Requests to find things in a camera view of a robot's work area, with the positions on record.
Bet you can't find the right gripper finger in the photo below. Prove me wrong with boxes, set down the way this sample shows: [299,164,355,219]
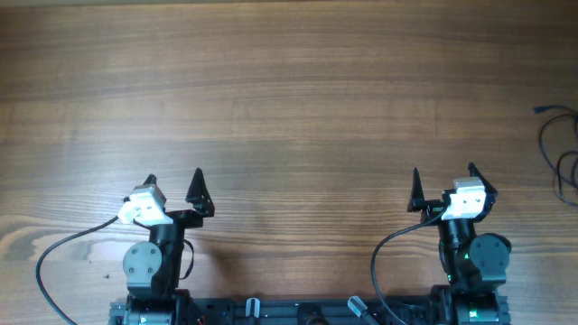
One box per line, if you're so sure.
[407,167,427,212]
[468,162,499,221]

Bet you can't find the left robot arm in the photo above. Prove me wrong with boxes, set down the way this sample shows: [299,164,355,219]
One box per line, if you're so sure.
[108,168,215,325]

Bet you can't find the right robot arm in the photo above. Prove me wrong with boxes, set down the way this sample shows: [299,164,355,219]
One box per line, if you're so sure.
[407,163,512,325]

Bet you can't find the left camera black cable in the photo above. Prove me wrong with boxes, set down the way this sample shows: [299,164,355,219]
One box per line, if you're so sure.
[35,215,120,325]

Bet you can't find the camera black cable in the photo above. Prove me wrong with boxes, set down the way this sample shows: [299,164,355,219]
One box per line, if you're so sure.
[35,215,120,325]
[369,209,448,325]

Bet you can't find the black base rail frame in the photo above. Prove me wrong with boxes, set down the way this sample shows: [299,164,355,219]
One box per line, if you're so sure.
[107,295,511,325]

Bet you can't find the right camera black cable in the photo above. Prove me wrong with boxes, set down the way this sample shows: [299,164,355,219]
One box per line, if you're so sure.
[369,209,448,325]

